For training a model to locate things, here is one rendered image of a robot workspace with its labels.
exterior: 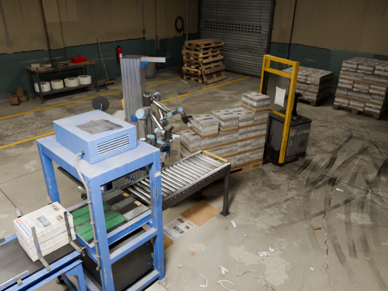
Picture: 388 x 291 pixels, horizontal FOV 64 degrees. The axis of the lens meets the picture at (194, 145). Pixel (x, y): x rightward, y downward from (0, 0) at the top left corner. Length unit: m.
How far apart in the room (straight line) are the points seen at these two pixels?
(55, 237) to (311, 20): 9.78
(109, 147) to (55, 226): 0.79
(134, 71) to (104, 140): 1.78
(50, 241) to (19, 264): 0.27
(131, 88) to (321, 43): 7.79
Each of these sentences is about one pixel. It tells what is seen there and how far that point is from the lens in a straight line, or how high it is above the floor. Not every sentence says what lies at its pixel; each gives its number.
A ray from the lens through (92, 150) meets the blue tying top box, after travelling 2.55.
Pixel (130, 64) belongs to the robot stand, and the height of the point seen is 1.95.
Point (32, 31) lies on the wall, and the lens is 10.11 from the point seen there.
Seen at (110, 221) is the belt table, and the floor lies 0.80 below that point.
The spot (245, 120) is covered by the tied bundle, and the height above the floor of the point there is 0.96.
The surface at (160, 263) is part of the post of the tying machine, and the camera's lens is 3.49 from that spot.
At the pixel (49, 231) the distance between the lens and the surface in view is 2.89.
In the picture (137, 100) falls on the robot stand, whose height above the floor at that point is 1.49.
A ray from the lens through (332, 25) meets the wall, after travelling 10.85.
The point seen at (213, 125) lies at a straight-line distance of 4.70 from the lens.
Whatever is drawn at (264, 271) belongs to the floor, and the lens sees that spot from 3.83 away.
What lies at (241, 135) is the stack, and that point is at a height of 0.72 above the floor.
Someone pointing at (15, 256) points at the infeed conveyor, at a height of 0.80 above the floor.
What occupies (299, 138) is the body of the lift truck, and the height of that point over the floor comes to 0.48.
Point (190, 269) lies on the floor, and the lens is 3.76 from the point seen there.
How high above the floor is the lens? 2.77
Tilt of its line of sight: 26 degrees down
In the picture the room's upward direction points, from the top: 1 degrees clockwise
